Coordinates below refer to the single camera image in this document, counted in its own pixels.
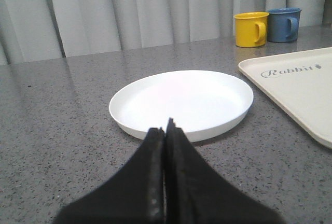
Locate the wooden mug tree stand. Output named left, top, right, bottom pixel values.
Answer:
left=322, top=0, right=331, bottom=25

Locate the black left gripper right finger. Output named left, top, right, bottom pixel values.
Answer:
left=165, top=119, right=285, bottom=223

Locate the blue mug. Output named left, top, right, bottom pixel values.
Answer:
left=267, top=7, right=302, bottom=43

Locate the grey curtain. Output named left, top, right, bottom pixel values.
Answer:
left=1, top=0, right=325, bottom=65

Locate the yellow mug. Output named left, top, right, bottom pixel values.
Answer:
left=234, top=11, right=269, bottom=48

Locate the white round plate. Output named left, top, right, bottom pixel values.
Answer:
left=109, top=70, right=254, bottom=142

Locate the cream rabbit serving tray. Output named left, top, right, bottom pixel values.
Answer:
left=238, top=48, right=331, bottom=148

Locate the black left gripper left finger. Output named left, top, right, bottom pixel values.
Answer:
left=54, top=128, right=164, bottom=223

